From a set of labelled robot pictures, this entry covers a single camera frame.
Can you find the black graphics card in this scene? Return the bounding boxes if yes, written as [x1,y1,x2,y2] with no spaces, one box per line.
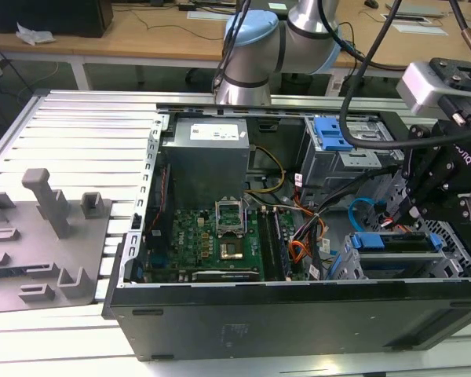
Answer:
[191,268,261,282]

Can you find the yellow power wires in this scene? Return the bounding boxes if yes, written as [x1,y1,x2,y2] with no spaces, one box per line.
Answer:
[246,145,286,194]

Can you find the black disk power wire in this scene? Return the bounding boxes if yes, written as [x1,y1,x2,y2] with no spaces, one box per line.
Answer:
[380,203,420,231]

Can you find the CPU socket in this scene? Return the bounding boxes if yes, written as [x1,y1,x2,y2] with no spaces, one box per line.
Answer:
[218,240,246,262]

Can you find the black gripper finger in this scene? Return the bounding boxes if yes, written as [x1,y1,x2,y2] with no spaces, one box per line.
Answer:
[400,124,443,209]
[406,192,471,229]

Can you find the wooden desk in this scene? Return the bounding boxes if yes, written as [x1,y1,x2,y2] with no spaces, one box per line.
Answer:
[0,0,471,83]

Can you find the grey power supply unit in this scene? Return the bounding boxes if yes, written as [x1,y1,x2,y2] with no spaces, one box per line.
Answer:
[160,117,251,210]

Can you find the grey metal drive cage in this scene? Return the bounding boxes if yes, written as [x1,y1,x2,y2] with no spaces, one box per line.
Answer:
[301,116,407,190]

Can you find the metal disk bay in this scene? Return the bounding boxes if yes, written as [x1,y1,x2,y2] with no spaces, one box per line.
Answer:
[337,229,471,280]

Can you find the blue network cable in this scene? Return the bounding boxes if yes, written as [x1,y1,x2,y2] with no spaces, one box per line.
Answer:
[343,38,369,97]

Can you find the black PC case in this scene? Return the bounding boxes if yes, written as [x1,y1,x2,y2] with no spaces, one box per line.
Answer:
[101,102,471,362]

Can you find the green motherboard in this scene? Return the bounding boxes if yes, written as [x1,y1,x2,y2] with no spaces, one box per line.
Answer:
[141,206,311,284]

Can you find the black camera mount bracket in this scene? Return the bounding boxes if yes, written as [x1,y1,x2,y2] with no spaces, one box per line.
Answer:
[427,57,471,126]

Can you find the orange wire loop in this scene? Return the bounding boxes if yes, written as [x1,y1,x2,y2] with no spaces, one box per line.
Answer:
[290,240,312,263]

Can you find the black box on desk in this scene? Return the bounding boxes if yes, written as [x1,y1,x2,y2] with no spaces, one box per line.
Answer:
[0,0,114,39]

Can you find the white desk socket panel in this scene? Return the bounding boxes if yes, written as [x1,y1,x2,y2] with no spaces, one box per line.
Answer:
[380,13,433,25]

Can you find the metal socket cover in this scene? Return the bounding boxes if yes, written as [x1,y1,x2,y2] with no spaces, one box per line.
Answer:
[214,199,246,236]

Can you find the dark RAM stick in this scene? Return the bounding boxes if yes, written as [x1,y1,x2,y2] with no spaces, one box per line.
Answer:
[257,209,278,278]

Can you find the hard disk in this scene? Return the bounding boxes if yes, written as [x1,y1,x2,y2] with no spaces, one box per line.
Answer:
[351,230,443,254]

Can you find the blue disk wire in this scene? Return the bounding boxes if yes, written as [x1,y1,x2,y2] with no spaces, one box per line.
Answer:
[348,197,389,233]

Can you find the white crumpled paper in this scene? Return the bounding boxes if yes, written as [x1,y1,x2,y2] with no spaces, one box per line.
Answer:
[15,22,57,46]

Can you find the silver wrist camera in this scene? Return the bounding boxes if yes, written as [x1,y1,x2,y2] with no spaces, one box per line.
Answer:
[395,60,449,117]

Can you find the grey parts rack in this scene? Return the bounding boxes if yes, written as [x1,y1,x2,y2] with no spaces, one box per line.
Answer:
[0,167,114,315]

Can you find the grey laptop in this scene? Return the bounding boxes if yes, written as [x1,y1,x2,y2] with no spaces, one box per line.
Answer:
[384,2,445,19]

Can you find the black sleeved cable bundle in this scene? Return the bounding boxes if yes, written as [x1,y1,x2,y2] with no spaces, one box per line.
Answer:
[294,164,401,236]

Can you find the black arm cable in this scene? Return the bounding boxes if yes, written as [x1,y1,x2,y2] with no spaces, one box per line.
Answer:
[213,0,252,92]

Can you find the blue plastic drive latch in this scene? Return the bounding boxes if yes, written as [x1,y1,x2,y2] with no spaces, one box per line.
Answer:
[314,116,354,152]

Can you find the white paper sheet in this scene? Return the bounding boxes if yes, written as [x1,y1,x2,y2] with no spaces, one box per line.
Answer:
[392,23,449,37]
[186,10,231,21]

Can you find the multicolour wire bundle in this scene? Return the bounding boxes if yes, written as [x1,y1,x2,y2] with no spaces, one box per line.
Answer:
[292,196,331,245]

